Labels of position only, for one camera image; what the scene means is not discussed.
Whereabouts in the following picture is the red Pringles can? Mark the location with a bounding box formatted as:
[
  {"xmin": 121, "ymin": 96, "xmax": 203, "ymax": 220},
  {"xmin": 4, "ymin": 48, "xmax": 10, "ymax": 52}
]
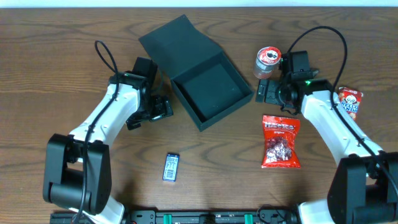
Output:
[{"xmin": 253, "ymin": 46, "xmax": 282, "ymax": 79}]

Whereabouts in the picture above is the red Hacks candy bag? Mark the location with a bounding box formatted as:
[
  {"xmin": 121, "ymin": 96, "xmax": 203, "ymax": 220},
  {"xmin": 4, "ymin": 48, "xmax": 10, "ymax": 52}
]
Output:
[{"xmin": 261, "ymin": 115, "xmax": 301, "ymax": 168}]

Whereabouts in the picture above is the black gift box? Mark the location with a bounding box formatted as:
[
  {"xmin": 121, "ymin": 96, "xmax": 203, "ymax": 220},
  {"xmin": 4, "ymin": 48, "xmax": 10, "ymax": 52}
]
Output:
[{"xmin": 139, "ymin": 15, "xmax": 254, "ymax": 131}]

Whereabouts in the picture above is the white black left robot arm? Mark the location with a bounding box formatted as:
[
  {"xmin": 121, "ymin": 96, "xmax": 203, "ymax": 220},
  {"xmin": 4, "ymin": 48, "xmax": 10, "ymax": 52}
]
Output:
[{"xmin": 42, "ymin": 71, "xmax": 173, "ymax": 223}]

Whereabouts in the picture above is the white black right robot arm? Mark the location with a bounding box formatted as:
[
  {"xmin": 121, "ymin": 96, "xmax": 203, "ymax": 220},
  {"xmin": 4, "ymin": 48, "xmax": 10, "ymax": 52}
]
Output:
[{"xmin": 256, "ymin": 80, "xmax": 397, "ymax": 223}]

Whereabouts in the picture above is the red Hello Panda pack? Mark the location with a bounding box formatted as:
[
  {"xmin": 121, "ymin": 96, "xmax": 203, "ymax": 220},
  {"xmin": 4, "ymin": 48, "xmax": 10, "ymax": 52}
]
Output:
[{"xmin": 338, "ymin": 87, "xmax": 363, "ymax": 121}]

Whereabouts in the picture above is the blue white small box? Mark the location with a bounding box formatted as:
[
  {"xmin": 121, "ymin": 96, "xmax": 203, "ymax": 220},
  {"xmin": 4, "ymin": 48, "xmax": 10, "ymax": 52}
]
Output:
[{"xmin": 162, "ymin": 154, "xmax": 180, "ymax": 182}]

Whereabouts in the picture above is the black rail with green clips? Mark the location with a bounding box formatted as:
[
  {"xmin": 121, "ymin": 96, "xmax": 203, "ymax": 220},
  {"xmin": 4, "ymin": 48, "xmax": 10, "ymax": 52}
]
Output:
[{"xmin": 49, "ymin": 208, "xmax": 299, "ymax": 224}]

